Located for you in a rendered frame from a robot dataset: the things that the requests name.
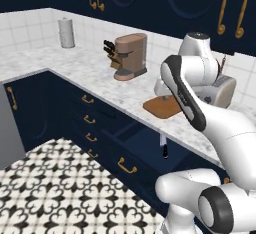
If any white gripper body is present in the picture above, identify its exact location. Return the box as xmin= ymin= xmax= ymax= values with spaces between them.
xmin=153 ymin=76 xmax=174 ymax=98

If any brown wooden cutting board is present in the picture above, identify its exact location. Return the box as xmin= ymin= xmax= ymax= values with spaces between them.
xmin=142 ymin=94 xmax=183 ymax=120

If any open dark blue drawer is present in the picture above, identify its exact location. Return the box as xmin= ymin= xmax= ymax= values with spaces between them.
xmin=99 ymin=119 xmax=222 ymax=216

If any wooden knife block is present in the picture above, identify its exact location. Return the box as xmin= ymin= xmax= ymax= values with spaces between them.
xmin=102 ymin=39 xmax=122 ymax=70

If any dark blue drawer front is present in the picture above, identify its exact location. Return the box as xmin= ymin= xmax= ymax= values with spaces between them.
xmin=68 ymin=102 xmax=111 ymax=134
xmin=70 ymin=137 xmax=109 ymax=169
xmin=66 ymin=82 xmax=118 ymax=119
xmin=69 ymin=122 xmax=108 ymax=151

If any brown coffee machine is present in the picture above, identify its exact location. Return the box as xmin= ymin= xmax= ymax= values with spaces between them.
xmin=112 ymin=32 xmax=149 ymax=82

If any dark thin utensil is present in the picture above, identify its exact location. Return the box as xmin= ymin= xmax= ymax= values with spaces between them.
xmin=219 ymin=54 xmax=228 ymax=75

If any white paper towel roll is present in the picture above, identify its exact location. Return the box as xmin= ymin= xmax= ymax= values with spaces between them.
xmin=57 ymin=16 xmax=76 ymax=49

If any dark blue lower cupboard door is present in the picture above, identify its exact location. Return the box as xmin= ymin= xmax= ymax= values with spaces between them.
xmin=3 ymin=71 xmax=54 ymax=153

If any grey appliance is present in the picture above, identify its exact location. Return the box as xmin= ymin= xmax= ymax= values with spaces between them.
xmin=0 ymin=83 xmax=27 ymax=171

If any black-handled knife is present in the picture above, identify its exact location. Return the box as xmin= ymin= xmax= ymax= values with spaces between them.
xmin=159 ymin=135 xmax=170 ymax=160

